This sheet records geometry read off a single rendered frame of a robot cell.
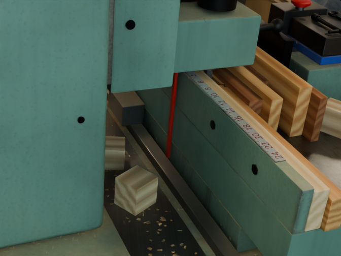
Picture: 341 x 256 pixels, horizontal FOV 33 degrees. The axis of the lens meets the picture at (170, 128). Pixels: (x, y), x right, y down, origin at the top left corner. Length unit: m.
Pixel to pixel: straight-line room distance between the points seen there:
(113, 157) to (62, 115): 0.22
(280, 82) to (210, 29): 0.12
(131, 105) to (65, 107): 0.30
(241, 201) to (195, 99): 0.15
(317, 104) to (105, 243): 0.31
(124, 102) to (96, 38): 0.32
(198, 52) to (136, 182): 0.18
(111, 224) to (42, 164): 0.14
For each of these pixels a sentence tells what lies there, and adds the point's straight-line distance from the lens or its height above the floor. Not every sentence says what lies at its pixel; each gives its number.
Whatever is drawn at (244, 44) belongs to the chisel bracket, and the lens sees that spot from 0.77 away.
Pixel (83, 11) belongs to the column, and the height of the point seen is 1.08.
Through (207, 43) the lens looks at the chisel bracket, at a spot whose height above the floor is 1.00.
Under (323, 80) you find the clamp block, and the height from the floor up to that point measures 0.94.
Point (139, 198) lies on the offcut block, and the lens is 0.74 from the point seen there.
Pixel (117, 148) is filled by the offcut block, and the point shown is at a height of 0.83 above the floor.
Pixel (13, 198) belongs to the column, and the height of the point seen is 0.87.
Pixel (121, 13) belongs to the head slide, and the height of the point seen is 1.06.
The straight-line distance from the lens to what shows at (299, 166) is 0.61.
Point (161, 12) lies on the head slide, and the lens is 0.66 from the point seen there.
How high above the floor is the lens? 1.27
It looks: 30 degrees down
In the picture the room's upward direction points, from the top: 5 degrees clockwise
